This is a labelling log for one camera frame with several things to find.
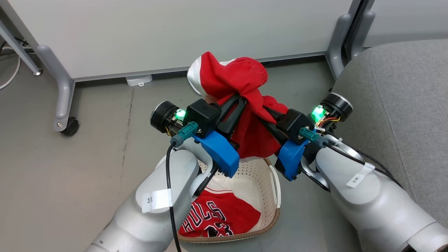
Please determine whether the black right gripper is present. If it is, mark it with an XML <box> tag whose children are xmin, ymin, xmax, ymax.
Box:
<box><xmin>263</xmin><ymin>92</ymin><xmax>353</xmax><ymax>146</ymax></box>

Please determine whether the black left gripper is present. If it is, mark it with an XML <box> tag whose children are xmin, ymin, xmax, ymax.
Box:
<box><xmin>150</xmin><ymin>93</ymin><xmax>248</xmax><ymax>139</ymax></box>

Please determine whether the red and white garment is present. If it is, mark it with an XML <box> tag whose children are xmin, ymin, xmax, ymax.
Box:
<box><xmin>187</xmin><ymin>51</ymin><xmax>289</xmax><ymax>160</ymax></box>

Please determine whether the red Bulls jersey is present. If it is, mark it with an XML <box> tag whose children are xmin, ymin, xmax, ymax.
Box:
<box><xmin>178</xmin><ymin>187</ymin><xmax>261</xmax><ymax>238</ymax></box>

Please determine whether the cream perforated laundry basket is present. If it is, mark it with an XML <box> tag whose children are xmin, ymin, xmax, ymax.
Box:
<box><xmin>156</xmin><ymin>157</ymin><xmax>281</xmax><ymax>244</ymax></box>

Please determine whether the small white plastic box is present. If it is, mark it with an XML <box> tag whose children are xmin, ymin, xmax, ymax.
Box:
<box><xmin>126</xmin><ymin>75</ymin><xmax>153</xmax><ymax>87</ymax></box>

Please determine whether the large white partition panel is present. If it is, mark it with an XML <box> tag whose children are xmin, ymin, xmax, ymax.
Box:
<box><xmin>0</xmin><ymin>0</ymin><xmax>361</xmax><ymax>83</ymax></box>

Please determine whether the white tape label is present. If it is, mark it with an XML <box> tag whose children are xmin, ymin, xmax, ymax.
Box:
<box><xmin>142</xmin><ymin>189</ymin><xmax>173</xmax><ymax>214</ymax></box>
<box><xmin>346</xmin><ymin>163</ymin><xmax>376</xmax><ymax>188</ymax></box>

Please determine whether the grey fabric sofa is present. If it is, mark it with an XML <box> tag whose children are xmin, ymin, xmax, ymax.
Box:
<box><xmin>331</xmin><ymin>39</ymin><xmax>448</xmax><ymax>228</ymax></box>

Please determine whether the narrow white partition panel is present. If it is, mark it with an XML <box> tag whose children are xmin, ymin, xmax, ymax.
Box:
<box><xmin>364</xmin><ymin>0</ymin><xmax>448</xmax><ymax>48</ymax></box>

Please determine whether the grey partition leg with caster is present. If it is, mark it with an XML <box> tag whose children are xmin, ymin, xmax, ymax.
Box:
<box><xmin>36</xmin><ymin>44</ymin><xmax>79</xmax><ymax>137</ymax></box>

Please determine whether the grey metal table leg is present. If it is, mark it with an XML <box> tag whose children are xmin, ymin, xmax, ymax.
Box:
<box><xmin>0</xmin><ymin>19</ymin><xmax>43</xmax><ymax>76</ymax></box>

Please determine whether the blue right camera mount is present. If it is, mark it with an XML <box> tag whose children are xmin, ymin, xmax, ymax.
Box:
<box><xmin>275</xmin><ymin>139</ymin><xmax>309</xmax><ymax>182</ymax></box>

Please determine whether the black cable with teal plug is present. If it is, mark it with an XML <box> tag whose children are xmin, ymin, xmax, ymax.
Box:
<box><xmin>299</xmin><ymin>127</ymin><xmax>403</xmax><ymax>188</ymax></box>
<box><xmin>165</xmin><ymin>122</ymin><xmax>199</xmax><ymax>252</ymax></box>

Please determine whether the white floor cable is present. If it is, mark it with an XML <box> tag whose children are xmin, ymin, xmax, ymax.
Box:
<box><xmin>0</xmin><ymin>45</ymin><xmax>21</xmax><ymax>90</ymax></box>

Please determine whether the black floor cable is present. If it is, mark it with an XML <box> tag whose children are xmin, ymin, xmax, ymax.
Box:
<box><xmin>0</xmin><ymin>38</ymin><xmax>30</xmax><ymax>53</ymax></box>

